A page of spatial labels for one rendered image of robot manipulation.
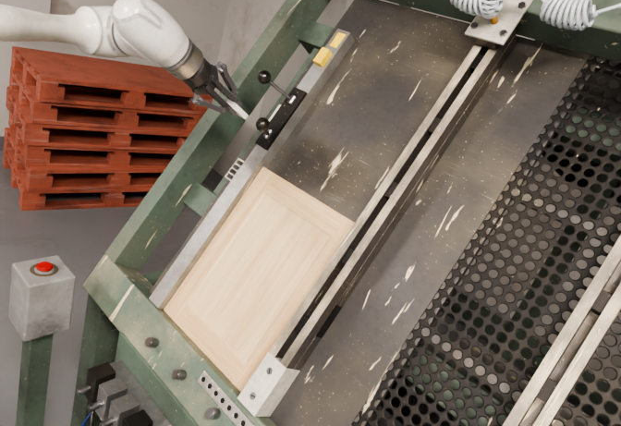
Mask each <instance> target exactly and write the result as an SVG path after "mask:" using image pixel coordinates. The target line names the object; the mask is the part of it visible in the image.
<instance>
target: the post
mask: <svg viewBox="0 0 621 426"><path fill-rule="evenodd" d="M53 335H54V334H51V335H46V336H43V337H39V338H36V339H33V340H30V341H27V342H24V341H23V340H22V350H21V362H20V373H19V385H18V406H17V417H16V426H43V421H44V412H45V404H46V396H47V386H48V378H49V370H50V361H51V353H52V344H53Z"/></svg>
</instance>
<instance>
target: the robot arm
mask: <svg viewBox="0 0 621 426"><path fill-rule="evenodd" d="M0 42H56V43H70V44H75V45H77V47H78V48H79V49H80V50H81V52H82V53H84V54H86V55H97V56H100V57H107V58H115V57H130V56H136V57H139V58H142V59H144V60H147V61H149V62H155V63H157V64H159V65H160V66H161V67H162V68H163V69H165V70H166V71H167V72H169V73H170V74H172V75H173V76H174V77H176V78H177V79H180V80H183V81H184V82H185V83H186V84H188V85H189V86H190V87H191V89H192V91H193V93H194V98H192V99H191V102H192V103H194V104H196V105H197V106H201V105H203V106H206V107H208V108H210V109H213V110H214V111H216V112H219V113H221V114H224V113H225V111H228V112H229V113H230V114H232V115H233V116H235V115H238V116H240V117H242V118H243V119H245V120H247V118H248V117H249V115H248V114H247V113H245V112H244V111H243V110H242V109H241V108H240V107H241V106H242V103H241V102H240V101H239V100H238V98H237V95H238V94H239V91H238V89H237V87H236V85H235V83H234V81H233V80H232V79H231V77H230V75H229V73H228V72H227V66H226V64H224V63H222V62H218V63H217V65H215V66H214V65H211V64H210V63H209V62H208V61H207V60H206V59H205V58H204V57H203V54H202V51H201V50H200V49H199V48H198V47H197V46H196V45H195V44H194V43H193V42H192V41H191V39H190V38H189V37H187V36H186V34H185V33H184V31H183V30H182V28H181V27H180V25H179V24H178V23H177V22H176V20H175V19H174V18H173V17H172V16H171V15H170V14H169V13H168V12H167V11H166V10H164V9H163V8H162V7H161V6H160V5H158V4H157V3H156V2H154V1H153V0H116V2H115V3H114V5H113V6H82V7H80V8H79V9H78V10H77V11H76V13H75V14H73V15H52V14H45V13H41V12H37V11H32V10H28V9H24V8H19V7H15V6H7V5H2V4H0ZM218 72H219V73H220V75H221V77H222V78H223V80H224V82H225V84H226V86H227V88H228V89H226V88H225V87H224V86H223V84H222V83H221V82H220V81H219V78H218ZM214 88H216V89H218V90H219V91H220V92H221V93H222V94H223V95H224V96H225V97H226V98H227V99H228V100H227V102H226V101H225V100H224V99H223V98H221V97H220V96H219V95H218V94H217V92H216V91H214ZM203 94H209V95H210V96H212V97H213V98H214V99H215V100H216V101H217V102H218V103H219V104H220V105H221V106H220V107H219V106H217V105H214V104H212V103H209V102H206V101H204V100H203V99H202V98H201V97H200V95H203Z"/></svg>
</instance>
